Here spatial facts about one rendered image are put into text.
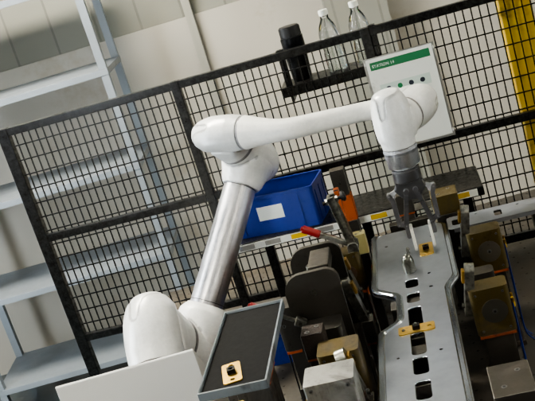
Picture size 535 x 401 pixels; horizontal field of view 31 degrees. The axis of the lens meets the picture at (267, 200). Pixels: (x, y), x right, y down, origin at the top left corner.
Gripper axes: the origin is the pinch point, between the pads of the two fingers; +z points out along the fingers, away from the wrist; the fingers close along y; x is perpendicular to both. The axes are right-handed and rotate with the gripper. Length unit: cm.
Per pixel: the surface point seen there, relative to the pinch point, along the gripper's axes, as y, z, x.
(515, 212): -26.0, 4.0, -11.5
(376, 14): 2, -31, -230
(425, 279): 1.4, 4.1, 20.2
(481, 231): -15.2, -0.4, 7.7
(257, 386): 34, -12, 88
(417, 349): 6, 5, 54
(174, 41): 104, -46, -232
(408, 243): 4.8, 4.1, -7.2
